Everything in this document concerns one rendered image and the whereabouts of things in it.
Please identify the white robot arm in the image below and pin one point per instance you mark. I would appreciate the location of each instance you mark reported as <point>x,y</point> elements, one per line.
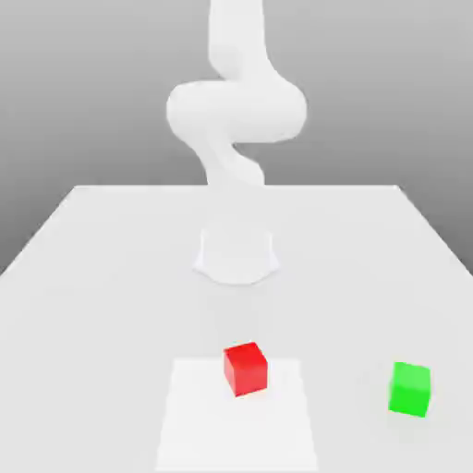
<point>236,111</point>

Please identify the small red cube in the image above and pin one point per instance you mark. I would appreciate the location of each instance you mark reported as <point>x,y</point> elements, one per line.
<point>245,369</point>

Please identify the small green cube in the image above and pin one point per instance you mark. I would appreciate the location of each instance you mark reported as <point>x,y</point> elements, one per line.
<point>409,390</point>

